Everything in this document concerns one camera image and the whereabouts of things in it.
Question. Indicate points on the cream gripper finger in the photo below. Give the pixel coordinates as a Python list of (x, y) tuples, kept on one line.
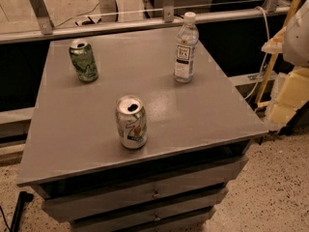
[(275, 44)]

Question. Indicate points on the clear plastic water bottle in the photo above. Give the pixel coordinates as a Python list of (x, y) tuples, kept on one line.
[(187, 39)]

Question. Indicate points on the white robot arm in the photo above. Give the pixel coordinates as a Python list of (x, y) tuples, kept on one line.
[(292, 41)]

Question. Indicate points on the white 7up can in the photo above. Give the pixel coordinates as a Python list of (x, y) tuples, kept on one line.
[(131, 122)]

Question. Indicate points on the green soda can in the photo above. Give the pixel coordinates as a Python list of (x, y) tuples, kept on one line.
[(83, 60)]

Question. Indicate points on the metal railing beam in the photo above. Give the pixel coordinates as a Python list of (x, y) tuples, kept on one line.
[(120, 27)]

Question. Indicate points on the grey drawer cabinet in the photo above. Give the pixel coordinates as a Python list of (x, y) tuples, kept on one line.
[(135, 150)]

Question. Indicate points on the lower grey drawer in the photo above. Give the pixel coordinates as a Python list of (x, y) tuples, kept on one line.
[(158, 214)]

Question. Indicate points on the grey drawer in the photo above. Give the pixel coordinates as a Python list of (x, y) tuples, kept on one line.
[(158, 214), (90, 203)]

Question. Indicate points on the upper grey drawer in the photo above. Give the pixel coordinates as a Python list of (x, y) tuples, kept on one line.
[(90, 203)]

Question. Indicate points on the black stand foot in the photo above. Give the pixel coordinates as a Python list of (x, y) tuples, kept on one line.
[(23, 198)]

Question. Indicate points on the middle metal railing bracket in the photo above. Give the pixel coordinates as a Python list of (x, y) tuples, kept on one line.
[(168, 10)]

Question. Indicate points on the left metal railing bracket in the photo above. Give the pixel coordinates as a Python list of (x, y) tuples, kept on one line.
[(42, 16)]

